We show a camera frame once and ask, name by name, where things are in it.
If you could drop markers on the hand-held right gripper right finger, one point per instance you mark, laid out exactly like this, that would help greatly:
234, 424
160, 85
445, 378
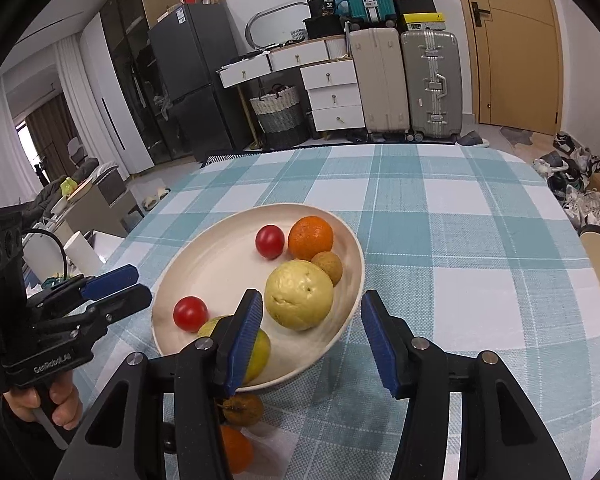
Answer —
382, 345

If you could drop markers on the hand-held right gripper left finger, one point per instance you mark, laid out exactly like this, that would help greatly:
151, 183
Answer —
242, 345

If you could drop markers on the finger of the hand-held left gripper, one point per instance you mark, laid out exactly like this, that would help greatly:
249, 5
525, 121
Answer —
112, 280
130, 300

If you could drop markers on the yellow guava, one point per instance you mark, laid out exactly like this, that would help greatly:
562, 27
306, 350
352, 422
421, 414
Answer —
261, 355
299, 295

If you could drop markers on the red cherry tomato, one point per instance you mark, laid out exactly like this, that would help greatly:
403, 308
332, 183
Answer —
190, 313
270, 241

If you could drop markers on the wrinkled brown passion fruit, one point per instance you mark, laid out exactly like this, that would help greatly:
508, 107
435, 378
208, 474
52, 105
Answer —
243, 408

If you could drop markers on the cream round plate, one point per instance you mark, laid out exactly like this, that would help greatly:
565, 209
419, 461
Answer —
220, 270

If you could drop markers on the brown longan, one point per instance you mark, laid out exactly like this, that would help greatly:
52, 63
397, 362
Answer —
328, 266

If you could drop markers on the orange mandarin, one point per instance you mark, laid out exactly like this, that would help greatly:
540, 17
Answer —
310, 238
236, 452

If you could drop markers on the person's left forearm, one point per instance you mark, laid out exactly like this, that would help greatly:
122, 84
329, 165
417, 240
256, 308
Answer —
10, 455

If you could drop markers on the person's left hand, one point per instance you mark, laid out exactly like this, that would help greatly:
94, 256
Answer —
67, 405

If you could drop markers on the white paper roll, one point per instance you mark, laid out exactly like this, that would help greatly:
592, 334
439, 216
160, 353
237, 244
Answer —
82, 255

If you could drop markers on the beige side table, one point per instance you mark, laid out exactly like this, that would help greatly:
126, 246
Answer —
100, 200

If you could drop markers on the pair of white slippers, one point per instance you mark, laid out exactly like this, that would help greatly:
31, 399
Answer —
156, 198

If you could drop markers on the teal checked tablecloth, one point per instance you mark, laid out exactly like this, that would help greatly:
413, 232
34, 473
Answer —
455, 240

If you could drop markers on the brown curtain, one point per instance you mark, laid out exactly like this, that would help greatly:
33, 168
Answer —
55, 135

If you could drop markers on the white sheer curtain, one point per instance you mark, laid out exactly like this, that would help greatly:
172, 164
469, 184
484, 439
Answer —
0, 150

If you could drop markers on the white tall cabinet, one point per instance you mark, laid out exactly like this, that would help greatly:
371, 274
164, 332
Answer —
110, 105

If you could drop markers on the dark grey fridge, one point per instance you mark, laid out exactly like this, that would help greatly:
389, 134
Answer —
200, 85

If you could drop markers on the dark glass wardrobe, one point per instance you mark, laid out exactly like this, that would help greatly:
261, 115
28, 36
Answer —
130, 60

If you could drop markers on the pair of grey slippers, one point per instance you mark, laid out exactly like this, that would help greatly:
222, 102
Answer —
472, 139

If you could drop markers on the woven laundry basket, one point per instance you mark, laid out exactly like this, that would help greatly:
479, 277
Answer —
280, 117

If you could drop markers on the grey door mat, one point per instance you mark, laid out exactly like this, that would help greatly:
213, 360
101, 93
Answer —
515, 136

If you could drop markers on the pile of shoes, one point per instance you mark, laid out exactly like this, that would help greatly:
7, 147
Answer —
575, 185

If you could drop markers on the white three-drawer dresser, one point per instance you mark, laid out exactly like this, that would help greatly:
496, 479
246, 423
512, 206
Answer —
335, 95

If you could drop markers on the beige suitcase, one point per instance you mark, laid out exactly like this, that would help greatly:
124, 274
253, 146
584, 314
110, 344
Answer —
380, 85

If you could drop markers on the silver suitcase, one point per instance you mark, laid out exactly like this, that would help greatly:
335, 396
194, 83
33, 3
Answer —
432, 85

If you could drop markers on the white desk with drawers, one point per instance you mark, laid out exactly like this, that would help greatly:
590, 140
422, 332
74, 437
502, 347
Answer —
280, 60

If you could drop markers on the yellow wooden door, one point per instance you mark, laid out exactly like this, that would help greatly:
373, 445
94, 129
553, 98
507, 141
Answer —
520, 70

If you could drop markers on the small white basket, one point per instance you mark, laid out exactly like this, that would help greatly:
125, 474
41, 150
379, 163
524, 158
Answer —
299, 35

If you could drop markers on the black storage box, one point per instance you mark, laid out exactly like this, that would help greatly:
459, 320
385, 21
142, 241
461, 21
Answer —
325, 27

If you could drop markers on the yellow black shoe box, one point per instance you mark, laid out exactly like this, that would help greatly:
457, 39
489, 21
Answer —
422, 21

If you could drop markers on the black bucket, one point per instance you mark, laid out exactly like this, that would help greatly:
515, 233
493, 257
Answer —
324, 4

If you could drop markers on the chrome curved frame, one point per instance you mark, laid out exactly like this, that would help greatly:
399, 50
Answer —
270, 12

